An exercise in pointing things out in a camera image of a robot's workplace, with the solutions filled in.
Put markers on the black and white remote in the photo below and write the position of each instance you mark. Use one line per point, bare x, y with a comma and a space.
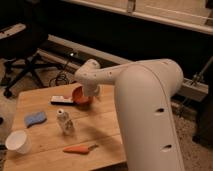
61, 100

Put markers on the black office chair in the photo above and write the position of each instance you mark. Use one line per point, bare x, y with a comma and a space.
20, 38

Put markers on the white paper cup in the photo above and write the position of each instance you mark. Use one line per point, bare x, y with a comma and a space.
18, 141

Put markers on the orange ceramic bowl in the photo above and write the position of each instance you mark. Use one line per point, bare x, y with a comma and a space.
79, 98

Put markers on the white baseboard heater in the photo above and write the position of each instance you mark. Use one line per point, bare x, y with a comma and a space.
191, 88

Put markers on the orange toy carrot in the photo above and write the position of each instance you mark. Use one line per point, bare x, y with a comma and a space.
80, 149

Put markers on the black power strip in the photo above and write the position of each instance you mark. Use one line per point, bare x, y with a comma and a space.
61, 50

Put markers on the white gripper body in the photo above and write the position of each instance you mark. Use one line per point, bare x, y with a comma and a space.
91, 89

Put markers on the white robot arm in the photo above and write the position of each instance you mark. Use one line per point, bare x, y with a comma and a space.
142, 97

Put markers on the blue sponge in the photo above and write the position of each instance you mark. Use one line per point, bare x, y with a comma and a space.
35, 118

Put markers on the clear plastic bottle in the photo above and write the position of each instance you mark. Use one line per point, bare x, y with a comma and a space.
64, 122

